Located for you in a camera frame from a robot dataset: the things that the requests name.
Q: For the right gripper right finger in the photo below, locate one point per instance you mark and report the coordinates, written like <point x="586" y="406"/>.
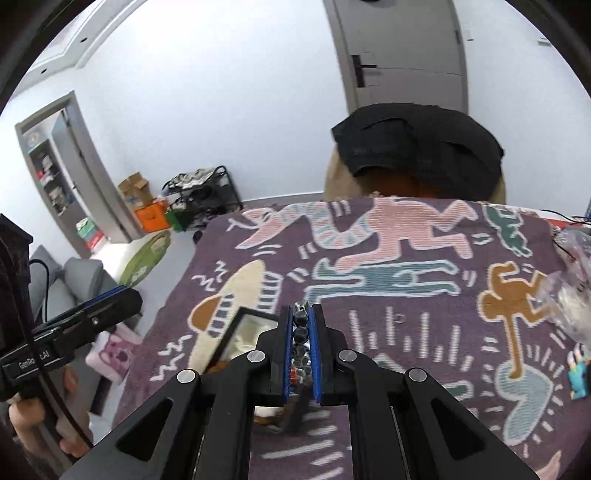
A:
<point x="403" y="425"/>

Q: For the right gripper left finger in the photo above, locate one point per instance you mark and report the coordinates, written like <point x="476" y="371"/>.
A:
<point x="196" y="426"/>

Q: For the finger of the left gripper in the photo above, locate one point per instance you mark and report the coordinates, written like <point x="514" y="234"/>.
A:
<point x="93" y="301"/>
<point x="86" y="325"/>

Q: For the black jewelry box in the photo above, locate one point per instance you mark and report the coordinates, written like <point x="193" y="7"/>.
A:
<point x="241" y="337"/>

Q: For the left hand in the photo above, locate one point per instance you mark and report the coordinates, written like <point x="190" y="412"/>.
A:
<point x="25" y="416"/>

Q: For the grey sofa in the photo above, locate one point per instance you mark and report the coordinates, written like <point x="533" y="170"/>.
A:
<point x="55" y="289"/>

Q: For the pink cartoon cushion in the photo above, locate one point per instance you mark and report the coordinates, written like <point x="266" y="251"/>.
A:
<point x="112" y="353"/>

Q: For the green floor mat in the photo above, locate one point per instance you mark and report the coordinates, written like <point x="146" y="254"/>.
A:
<point x="145" y="259"/>

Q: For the orange paper bag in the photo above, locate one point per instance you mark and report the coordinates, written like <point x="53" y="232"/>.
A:
<point x="152" y="218"/>

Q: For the cardboard box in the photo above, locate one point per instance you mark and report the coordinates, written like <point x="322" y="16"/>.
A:
<point x="135" y="191"/>

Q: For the black shoe rack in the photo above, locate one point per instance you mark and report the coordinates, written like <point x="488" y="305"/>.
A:
<point x="194" y="198"/>

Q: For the grey bookshelf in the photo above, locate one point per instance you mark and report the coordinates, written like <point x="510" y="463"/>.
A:
<point x="70" y="177"/>

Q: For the purple patterned woven blanket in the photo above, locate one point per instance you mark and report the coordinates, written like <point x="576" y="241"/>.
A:
<point x="444" y="285"/>

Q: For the cartoon boy figurine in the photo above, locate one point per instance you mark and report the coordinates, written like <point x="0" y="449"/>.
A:
<point x="578" y="372"/>

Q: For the clear plastic bag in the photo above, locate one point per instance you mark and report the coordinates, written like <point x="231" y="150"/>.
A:
<point x="566" y="293"/>

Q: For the tan chair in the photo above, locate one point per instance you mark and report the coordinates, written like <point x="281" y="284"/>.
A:
<point x="340" y="184"/>

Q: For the black jacket on chair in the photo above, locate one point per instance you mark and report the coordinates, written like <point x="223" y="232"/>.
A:
<point x="424" y="138"/>

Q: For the grey door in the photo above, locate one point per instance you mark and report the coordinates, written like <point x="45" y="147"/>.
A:
<point x="417" y="46"/>

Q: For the black door handle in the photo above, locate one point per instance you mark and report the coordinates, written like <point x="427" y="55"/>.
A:
<point x="359" y="69"/>

